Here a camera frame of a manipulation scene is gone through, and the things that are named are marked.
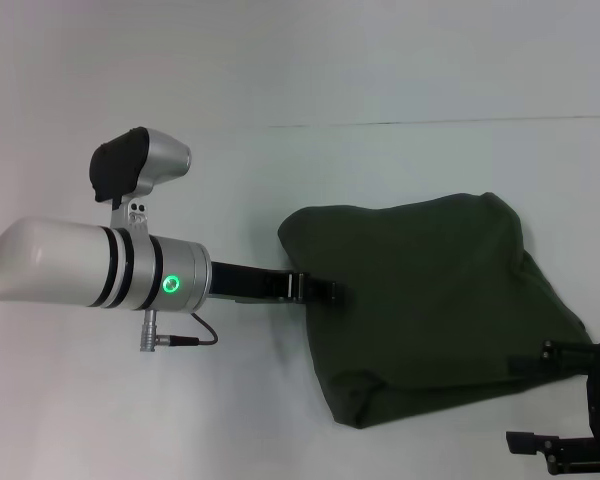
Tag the dark green FREE t-shirt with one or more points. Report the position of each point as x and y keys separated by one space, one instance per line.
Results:
x=430 y=310

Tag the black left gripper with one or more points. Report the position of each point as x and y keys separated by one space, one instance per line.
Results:
x=250 y=282

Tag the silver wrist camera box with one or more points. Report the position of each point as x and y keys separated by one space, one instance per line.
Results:
x=135 y=160

